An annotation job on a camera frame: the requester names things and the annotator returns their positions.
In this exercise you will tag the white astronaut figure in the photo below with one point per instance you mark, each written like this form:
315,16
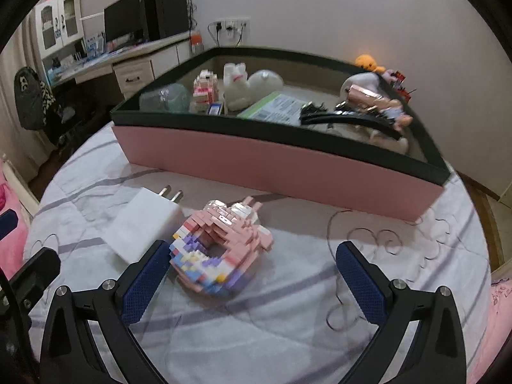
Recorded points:
242,90

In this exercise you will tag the teal clear plastic package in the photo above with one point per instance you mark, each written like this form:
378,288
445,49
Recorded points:
173,98

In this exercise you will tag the striped white tablecloth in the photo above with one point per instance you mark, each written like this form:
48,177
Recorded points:
296,321

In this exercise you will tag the pink brick donut model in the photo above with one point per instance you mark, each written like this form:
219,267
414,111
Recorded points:
216,250

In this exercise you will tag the red cap bottle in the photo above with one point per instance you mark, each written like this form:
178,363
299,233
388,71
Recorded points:
196,42

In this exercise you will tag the black computer tower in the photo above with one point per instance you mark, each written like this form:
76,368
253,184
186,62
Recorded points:
165,18

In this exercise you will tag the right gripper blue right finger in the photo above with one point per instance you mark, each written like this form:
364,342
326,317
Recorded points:
436,354

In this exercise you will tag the pink pig doll figure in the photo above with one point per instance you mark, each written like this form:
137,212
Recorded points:
391,110

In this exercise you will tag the small pink brick figure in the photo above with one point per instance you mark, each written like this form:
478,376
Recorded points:
205,91

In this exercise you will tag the red toy box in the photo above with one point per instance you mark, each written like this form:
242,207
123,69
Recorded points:
396,79

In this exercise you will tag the white power adapter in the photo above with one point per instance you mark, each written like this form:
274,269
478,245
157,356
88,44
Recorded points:
147,217

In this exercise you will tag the orange octopus plush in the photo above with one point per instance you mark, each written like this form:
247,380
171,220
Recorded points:
368,63

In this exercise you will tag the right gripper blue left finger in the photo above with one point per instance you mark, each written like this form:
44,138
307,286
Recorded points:
69,353

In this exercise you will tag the blue narrow carton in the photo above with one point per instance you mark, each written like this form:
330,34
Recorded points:
216,108

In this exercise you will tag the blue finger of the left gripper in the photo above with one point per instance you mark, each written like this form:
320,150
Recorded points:
8,223

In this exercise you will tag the wall power outlet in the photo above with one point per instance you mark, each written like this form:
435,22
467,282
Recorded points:
231,25

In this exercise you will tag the pink black storage box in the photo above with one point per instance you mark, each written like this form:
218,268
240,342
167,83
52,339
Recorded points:
294,161

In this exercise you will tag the white hutch cabinet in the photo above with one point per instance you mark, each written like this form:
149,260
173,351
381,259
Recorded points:
58,24

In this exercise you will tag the black office chair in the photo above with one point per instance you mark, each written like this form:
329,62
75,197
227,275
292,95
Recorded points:
37,108

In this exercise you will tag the black hair clip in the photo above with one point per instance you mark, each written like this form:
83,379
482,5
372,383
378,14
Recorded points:
312,114

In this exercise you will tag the green white paper booklet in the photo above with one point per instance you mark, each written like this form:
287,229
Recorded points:
275,108

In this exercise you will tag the black computer monitor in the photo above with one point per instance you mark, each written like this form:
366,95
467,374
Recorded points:
125,18

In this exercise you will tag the white desk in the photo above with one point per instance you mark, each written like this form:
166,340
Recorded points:
117,76

